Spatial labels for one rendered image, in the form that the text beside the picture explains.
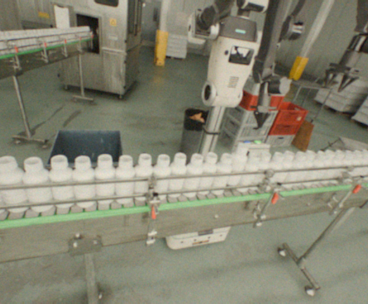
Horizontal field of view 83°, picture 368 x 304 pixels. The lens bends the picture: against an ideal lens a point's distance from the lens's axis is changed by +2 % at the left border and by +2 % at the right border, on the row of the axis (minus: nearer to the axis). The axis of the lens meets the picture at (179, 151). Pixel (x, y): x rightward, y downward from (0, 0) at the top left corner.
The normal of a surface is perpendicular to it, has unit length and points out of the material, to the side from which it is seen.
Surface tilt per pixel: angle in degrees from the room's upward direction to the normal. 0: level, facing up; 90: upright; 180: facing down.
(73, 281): 0
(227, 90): 90
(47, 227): 90
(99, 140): 90
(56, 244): 90
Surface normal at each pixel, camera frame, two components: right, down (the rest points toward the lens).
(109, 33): -0.02, 0.54
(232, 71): 0.29, 0.55
